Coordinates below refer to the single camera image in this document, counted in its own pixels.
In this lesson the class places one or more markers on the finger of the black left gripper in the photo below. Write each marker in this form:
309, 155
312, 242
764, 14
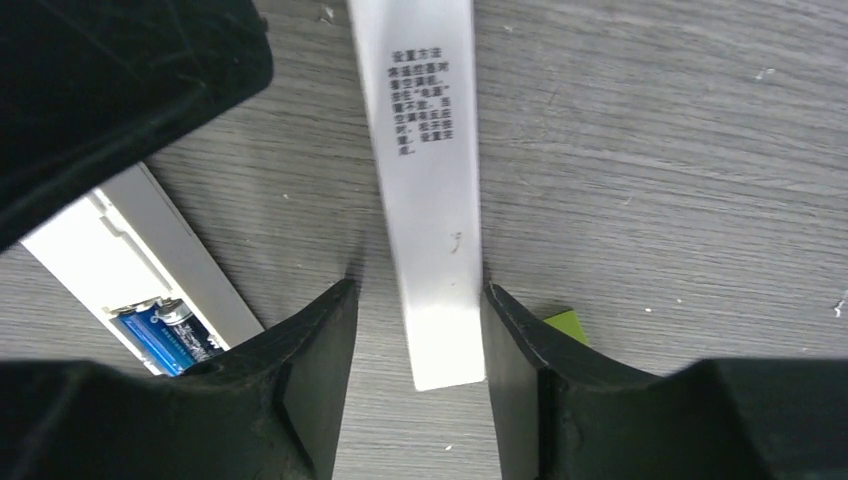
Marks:
91, 88

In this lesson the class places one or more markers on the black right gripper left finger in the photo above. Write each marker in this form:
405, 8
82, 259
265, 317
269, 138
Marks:
269, 408

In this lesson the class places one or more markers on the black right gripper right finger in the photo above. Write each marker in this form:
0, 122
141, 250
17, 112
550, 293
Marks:
562, 410

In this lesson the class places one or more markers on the dark grey battery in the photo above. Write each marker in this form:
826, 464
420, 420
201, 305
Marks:
184, 324

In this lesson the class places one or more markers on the blue battery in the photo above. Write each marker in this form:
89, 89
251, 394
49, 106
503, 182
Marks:
167, 349

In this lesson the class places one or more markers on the slim white remote control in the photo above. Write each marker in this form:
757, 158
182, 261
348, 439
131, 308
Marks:
125, 242

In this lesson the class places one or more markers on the white remote battery cover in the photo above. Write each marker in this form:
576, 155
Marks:
417, 66

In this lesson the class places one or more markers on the green rectangular block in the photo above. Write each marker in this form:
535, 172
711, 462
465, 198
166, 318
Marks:
568, 323

